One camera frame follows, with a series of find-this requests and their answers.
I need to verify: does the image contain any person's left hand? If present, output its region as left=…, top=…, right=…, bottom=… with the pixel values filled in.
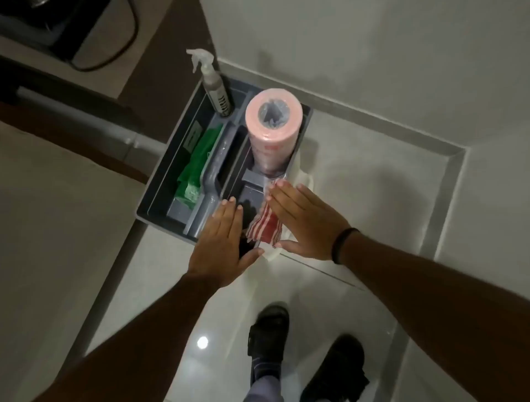
left=187, top=197, right=266, bottom=289

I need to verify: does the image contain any person's right hand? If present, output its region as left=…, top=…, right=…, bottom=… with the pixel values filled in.
left=264, top=179, right=353, bottom=262

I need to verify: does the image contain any red white striped cloth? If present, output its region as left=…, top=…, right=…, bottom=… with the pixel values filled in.
left=245, top=203, right=285, bottom=244

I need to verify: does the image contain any person's left forearm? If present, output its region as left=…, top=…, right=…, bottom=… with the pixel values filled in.
left=33, top=271, right=226, bottom=402

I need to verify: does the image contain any person's right forearm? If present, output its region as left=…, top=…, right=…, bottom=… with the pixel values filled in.
left=337, top=232, right=530, bottom=402

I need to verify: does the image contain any black wristband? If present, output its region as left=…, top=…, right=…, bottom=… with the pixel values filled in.
left=331, top=227, right=360, bottom=265

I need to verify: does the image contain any pink roll of wipes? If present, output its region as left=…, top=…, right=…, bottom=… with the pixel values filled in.
left=245, top=88, right=304, bottom=174

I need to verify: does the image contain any person's black left shoe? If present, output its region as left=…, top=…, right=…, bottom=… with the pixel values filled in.
left=247, top=302, right=290, bottom=388

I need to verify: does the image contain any person's black shoe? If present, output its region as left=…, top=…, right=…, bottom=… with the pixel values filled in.
left=247, top=302, right=290, bottom=388
left=299, top=335, right=370, bottom=402

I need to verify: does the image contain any green cleaning cloth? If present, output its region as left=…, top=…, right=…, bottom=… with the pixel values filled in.
left=177, top=123, right=224, bottom=200

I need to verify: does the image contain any grey plastic cleaning caddy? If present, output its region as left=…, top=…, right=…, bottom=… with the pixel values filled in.
left=136, top=76, right=312, bottom=245

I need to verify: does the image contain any white trigger spray bottle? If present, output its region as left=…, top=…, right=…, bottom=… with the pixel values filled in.
left=186, top=48, right=233, bottom=118

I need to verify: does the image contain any person's grey trouser leg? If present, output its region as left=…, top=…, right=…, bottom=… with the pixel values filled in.
left=242, top=375, right=285, bottom=402

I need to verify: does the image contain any person's black right shoe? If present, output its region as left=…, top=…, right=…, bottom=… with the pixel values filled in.
left=299, top=335, right=370, bottom=402

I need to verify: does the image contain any brown wooden furniture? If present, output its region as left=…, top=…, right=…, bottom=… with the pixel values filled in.
left=0, top=0, right=220, bottom=185

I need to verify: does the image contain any beige bed cover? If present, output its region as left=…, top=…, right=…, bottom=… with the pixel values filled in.
left=0, top=121, right=146, bottom=402

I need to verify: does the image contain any black appliance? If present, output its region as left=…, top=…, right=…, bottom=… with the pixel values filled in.
left=0, top=0, right=112, bottom=60

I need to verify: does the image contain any white rail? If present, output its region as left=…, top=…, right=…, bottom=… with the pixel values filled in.
left=16, top=86, right=168, bottom=160

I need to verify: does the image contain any black cable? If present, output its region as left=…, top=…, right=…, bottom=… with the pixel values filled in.
left=68, top=0, right=139, bottom=73

